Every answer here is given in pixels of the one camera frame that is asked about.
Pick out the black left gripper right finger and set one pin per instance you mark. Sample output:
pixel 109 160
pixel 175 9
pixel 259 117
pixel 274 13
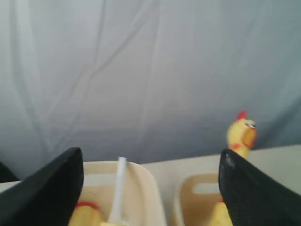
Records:
pixel 252 197

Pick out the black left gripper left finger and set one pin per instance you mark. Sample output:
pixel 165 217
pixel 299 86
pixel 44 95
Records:
pixel 48 197

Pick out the headless yellow rubber chicken body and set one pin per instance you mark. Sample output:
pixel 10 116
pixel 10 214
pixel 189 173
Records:
pixel 86 214

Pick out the yellow rubber chicken lifted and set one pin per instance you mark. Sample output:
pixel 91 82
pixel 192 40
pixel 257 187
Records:
pixel 240 139

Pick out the white bin marked O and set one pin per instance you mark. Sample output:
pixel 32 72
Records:
pixel 198 202

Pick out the white bin marked X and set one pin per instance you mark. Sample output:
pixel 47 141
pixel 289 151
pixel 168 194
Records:
pixel 142 204

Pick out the blue-white backdrop curtain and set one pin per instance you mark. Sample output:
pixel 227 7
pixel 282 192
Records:
pixel 150 80

